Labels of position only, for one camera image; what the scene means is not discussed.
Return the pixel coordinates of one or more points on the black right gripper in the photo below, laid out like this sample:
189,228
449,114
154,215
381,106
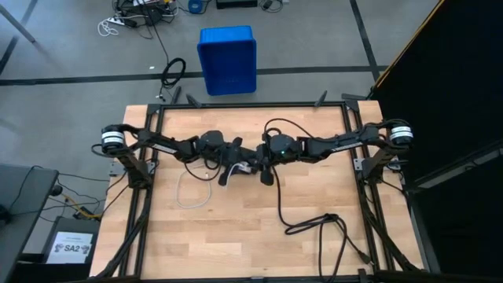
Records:
265,157

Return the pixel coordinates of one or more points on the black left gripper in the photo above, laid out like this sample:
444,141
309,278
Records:
232,151

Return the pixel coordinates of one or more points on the white USB charger adapter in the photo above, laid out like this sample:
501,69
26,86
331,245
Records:
244,167

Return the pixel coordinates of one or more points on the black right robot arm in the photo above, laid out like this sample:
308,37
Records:
338,143

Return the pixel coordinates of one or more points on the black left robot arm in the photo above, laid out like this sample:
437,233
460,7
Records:
165,145

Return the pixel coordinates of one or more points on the blue plastic bin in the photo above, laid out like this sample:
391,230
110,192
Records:
228,59

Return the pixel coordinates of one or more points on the black power adapter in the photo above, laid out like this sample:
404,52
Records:
268,4

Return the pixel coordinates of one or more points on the black flat box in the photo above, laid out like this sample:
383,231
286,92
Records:
236,3

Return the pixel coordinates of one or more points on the blue round reel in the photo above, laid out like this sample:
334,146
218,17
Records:
195,5

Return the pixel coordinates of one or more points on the small black round object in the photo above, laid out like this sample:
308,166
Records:
56,190

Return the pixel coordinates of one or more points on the black box with SA2 label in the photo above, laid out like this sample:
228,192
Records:
72,247

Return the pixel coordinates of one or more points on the white power strip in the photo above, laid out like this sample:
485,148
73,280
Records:
118,20

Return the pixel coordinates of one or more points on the grey metal beam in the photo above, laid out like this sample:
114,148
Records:
452,169

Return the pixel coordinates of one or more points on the black panel with yellow edge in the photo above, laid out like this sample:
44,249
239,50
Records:
452,78

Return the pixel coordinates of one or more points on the grey desk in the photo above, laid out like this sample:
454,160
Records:
19,204

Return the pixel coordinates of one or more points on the grey metal leg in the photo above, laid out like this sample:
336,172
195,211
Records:
17,23

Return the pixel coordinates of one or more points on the black aluminium table frame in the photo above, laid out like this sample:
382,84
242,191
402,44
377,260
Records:
251,105

